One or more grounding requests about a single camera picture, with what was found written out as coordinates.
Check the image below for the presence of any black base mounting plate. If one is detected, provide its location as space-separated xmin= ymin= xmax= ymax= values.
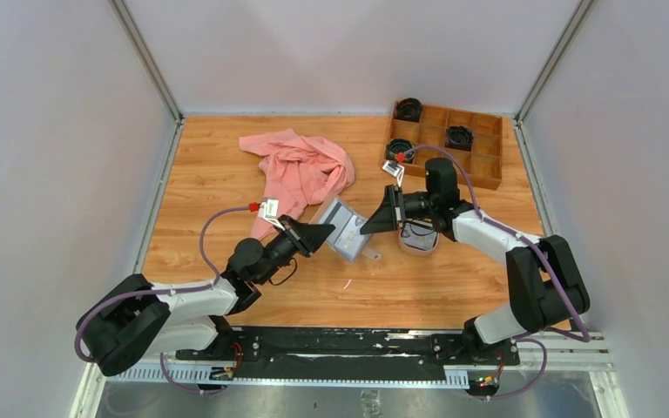
xmin=172 ymin=326 xmax=520 ymax=389

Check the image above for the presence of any black coil bottom left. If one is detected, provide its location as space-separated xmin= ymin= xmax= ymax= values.
xmin=385 ymin=138 xmax=415 ymax=165

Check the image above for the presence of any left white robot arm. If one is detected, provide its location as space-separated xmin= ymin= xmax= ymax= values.
xmin=74 ymin=215 xmax=336 ymax=376

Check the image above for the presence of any pink cloth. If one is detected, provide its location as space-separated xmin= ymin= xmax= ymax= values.
xmin=238 ymin=128 xmax=356 ymax=219

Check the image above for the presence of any wooden compartment tray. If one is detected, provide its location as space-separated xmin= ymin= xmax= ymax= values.
xmin=383 ymin=101 xmax=503 ymax=190

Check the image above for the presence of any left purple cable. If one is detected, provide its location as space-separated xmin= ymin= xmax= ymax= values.
xmin=73 ymin=201 xmax=260 ymax=395

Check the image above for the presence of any silver VIP credit card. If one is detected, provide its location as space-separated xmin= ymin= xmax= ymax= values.
xmin=334 ymin=215 xmax=370 ymax=260

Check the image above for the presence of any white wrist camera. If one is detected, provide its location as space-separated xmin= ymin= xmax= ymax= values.
xmin=382 ymin=160 xmax=405 ymax=188
xmin=257 ymin=198 xmax=284 ymax=230

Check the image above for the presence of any black coil middle right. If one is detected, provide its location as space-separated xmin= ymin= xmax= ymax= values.
xmin=444 ymin=125 xmax=475 ymax=152

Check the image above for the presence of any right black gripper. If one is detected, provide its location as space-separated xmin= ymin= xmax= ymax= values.
xmin=361 ymin=185 xmax=437 ymax=236

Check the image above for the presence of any purple cable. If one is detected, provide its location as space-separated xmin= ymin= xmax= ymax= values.
xmin=395 ymin=144 xmax=593 ymax=401
xmin=73 ymin=201 xmax=260 ymax=395

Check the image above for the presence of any black coil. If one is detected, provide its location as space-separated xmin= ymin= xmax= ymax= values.
xmin=444 ymin=125 xmax=475 ymax=152
xmin=385 ymin=138 xmax=415 ymax=165
xmin=394 ymin=98 xmax=423 ymax=123

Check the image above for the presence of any pink oval card tray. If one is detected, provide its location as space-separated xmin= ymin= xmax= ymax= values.
xmin=398 ymin=220 xmax=440 ymax=257

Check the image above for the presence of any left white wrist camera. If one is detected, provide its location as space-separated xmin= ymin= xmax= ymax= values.
xmin=257 ymin=198 xmax=284 ymax=230

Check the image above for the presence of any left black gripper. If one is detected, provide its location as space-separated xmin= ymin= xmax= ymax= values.
xmin=256 ymin=215 xmax=335 ymax=286

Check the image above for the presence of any black coil top left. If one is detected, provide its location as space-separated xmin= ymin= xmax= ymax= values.
xmin=394 ymin=98 xmax=423 ymax=123

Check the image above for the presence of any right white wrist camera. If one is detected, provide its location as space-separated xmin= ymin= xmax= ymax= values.
xmin=382 ymin=160 xmax=405 ymax=188

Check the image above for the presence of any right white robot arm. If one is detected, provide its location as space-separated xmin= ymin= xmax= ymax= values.
xmin=361 ymin=158 xmax=591 ymax=364

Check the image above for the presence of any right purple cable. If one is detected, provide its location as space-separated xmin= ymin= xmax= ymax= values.
xmin=395 ymin=144 xmax=593 ymax=401

